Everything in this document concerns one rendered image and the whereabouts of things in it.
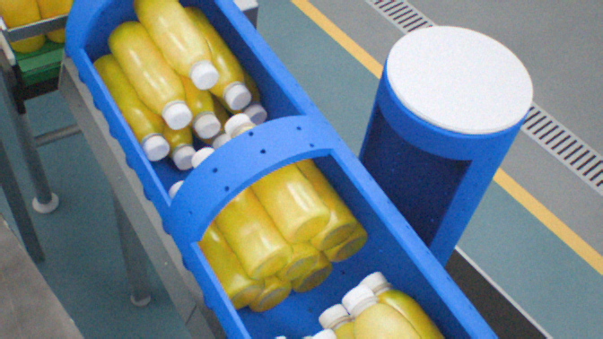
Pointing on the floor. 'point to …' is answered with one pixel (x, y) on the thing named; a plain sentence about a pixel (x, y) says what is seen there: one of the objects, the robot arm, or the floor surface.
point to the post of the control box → (19, 207)
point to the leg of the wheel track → (132, 256)
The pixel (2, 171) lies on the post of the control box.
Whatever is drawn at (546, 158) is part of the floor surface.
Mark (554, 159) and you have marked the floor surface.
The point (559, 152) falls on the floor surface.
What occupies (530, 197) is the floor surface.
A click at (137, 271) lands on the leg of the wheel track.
